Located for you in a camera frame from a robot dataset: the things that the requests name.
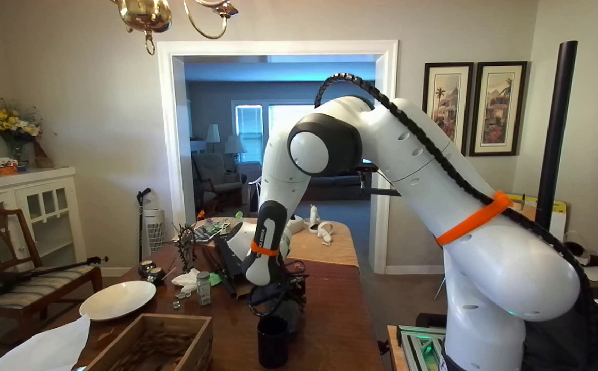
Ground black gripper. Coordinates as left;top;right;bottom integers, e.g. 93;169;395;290
263;274;308;316

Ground black mug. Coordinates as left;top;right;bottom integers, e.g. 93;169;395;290
255;314;290;371

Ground long black case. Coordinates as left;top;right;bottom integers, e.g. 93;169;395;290
212;234;259;302

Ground small white figurine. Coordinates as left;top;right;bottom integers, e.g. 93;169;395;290
312;218;335;248

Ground small clear bottle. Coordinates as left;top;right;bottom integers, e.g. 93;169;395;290
195;273;214;308

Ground colourful packet pile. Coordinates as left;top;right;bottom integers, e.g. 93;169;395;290
193;214;255;244

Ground crumpled white tissue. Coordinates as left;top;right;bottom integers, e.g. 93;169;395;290
168;267;204;298

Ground wooden crate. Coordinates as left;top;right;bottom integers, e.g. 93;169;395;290
85;312;214;371

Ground dark metal plant figure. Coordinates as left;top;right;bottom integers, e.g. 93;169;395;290
173;220;200;274

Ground small black device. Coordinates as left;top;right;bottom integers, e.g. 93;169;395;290
135;258;168;286

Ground grey armchair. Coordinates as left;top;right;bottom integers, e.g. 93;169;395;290
191;150;246;208

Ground white ribbed bin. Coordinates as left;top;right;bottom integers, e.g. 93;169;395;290
142;207;168;261

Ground green framed panel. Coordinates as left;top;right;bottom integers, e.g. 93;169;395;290
385;324;449;371

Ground thin black floor stand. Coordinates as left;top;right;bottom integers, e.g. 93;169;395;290
133;185;154;264

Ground white plate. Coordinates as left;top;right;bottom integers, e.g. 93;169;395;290
78;278;159;324

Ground white table lamp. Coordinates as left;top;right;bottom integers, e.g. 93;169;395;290
204;121;222;155

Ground dark wooden chair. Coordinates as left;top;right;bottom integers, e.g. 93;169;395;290
0;202;104;366

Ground white napkin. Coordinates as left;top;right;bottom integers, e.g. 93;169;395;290
0;314;93;371

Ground yellow white box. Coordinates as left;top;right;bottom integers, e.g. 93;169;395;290
507;191;572;244

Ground black fabric cover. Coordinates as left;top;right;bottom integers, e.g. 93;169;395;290
522;295;598;371

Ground white cabinet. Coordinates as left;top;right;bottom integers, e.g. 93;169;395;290
0;164;88;276

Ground black telephone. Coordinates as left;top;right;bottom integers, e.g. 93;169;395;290
565;239;598;270

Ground brass chandelier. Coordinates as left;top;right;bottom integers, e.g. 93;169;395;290
109;0;242;57

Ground yellow flowers in vase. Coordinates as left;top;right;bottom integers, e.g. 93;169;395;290
0;101;45;173

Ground black vertical pole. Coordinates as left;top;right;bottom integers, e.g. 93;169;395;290
532;40;581;239

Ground small orange strap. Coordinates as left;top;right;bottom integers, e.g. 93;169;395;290
247;239;282;260

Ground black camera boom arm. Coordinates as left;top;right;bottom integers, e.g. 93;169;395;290
366;184;401;200

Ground white door frame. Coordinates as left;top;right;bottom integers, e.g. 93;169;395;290
154;38;399;276

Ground wide orange strap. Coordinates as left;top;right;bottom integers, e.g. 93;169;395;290
434;190;515;248

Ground black braided cable conduit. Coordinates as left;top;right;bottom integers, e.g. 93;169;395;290
312;71;595;312

